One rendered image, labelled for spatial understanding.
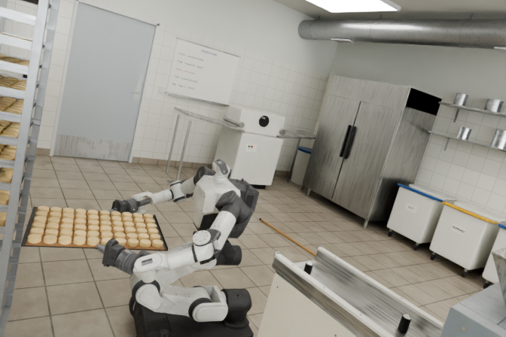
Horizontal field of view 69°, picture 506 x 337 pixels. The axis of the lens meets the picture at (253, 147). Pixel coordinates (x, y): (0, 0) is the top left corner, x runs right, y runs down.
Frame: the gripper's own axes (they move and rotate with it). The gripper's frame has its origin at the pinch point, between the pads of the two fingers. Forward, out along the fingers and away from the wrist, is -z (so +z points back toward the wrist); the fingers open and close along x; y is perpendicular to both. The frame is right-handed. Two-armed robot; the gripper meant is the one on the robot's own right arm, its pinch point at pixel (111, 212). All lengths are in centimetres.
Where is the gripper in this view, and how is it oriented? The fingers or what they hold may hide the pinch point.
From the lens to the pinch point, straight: 218.5
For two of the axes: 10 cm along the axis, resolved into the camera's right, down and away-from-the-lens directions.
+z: 3.5, -0.6, 9.3
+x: 2.5, -9.6, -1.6
